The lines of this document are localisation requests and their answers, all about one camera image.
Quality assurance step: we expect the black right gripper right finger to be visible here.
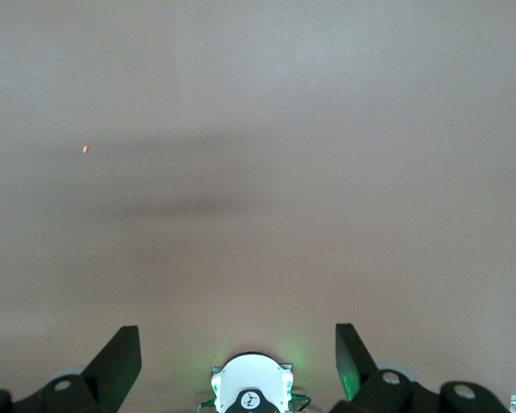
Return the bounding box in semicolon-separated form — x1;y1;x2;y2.
329;322;512;413

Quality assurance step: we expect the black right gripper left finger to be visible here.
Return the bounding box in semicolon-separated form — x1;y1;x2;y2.
0;324;143;413

